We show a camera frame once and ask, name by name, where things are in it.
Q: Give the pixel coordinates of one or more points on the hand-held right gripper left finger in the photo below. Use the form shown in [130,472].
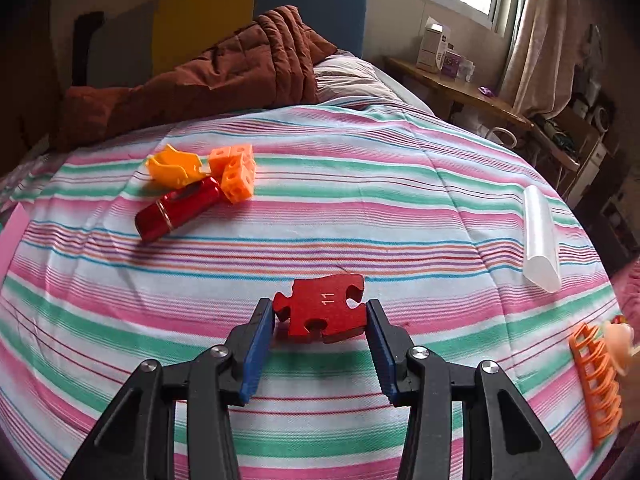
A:
[255,360]

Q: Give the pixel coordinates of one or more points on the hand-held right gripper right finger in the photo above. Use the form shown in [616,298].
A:
[382,360]

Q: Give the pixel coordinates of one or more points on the red puzzle piece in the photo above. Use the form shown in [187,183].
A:
[320,310]

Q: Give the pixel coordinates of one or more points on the pink cardboard box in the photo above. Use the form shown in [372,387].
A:
[10,240]

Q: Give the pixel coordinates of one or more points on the red cylinder case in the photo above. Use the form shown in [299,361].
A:
[170,215]

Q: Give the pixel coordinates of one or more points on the orange cube blocks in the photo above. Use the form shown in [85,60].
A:
[235,180]

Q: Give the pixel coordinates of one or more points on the clear plastic tube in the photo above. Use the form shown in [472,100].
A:
[540,240]

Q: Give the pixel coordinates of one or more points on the yellow orange plastic piece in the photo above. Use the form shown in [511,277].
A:
[170,170]

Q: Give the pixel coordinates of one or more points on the orange ladder toy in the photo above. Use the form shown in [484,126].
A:
[595,385]

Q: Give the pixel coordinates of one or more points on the peach plastic toy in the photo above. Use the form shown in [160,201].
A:
[620,345]

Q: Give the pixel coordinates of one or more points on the wooden desk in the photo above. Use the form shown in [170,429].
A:
[465,95]

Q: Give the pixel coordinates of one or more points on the white pillow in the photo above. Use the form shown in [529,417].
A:
[350,80]

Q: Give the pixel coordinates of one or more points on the small purple item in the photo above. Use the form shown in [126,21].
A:
[486,91]

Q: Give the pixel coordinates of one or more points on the brown quilt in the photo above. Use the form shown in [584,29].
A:
[200,75]

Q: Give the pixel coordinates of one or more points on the purple box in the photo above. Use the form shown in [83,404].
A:
[455,65]

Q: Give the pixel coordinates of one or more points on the white carton box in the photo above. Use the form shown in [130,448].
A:
[431,45]

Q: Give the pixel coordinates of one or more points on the beige curtain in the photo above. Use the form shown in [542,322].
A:
[540,35]

